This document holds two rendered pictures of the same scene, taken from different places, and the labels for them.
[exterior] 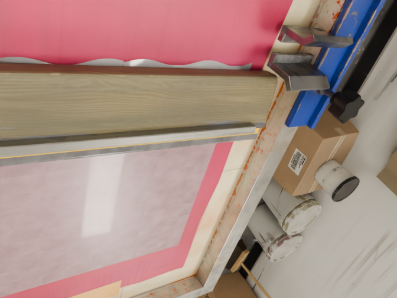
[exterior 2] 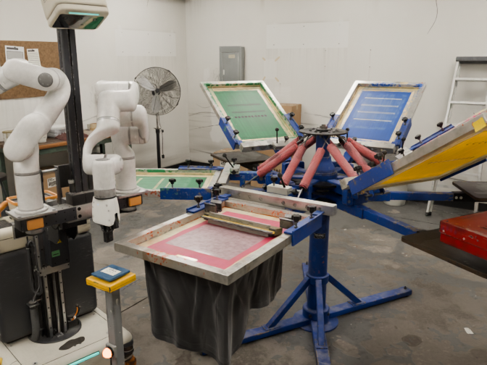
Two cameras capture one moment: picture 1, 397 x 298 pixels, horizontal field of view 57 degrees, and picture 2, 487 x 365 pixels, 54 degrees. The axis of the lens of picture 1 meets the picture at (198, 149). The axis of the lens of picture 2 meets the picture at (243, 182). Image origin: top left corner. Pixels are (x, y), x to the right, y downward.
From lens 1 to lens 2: 2.45 m
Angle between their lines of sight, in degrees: 127
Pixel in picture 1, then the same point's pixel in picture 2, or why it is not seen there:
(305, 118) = (290, 231)
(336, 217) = not seen: outside the picture
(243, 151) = not seen: hidden behind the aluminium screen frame
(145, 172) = (235, 238)
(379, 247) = not seen: outside the picture
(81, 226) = (209, 240)
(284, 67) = (282, 223)
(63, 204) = (211, 236)
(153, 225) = (226, 250)
